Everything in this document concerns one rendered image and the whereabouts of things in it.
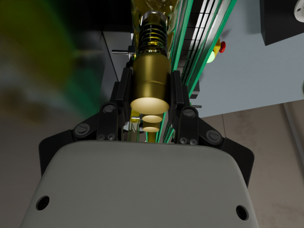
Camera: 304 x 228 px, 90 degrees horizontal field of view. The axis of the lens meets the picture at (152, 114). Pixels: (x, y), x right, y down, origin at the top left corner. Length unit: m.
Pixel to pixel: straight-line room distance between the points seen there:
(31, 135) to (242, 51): 0.74
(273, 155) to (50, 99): 2.83
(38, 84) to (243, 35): 0.66
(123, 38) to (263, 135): 2.69
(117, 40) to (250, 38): 0.49
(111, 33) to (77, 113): 0.29
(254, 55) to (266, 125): 2.23
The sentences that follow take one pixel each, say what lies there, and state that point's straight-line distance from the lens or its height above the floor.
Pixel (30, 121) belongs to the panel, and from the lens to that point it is 0.19.
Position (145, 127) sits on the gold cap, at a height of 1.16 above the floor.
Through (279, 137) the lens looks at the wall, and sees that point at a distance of 2.94.
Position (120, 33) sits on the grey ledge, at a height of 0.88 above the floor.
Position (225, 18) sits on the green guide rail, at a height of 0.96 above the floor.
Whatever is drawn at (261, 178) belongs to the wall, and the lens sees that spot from 2.85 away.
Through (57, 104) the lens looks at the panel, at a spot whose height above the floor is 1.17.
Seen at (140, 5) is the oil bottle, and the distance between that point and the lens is 0.19.
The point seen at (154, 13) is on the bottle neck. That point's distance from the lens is 0.18.
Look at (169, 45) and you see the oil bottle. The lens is 0.23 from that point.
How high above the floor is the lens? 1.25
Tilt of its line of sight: 23 degrees down
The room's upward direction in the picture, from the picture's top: 177 degrees counter-clockwise
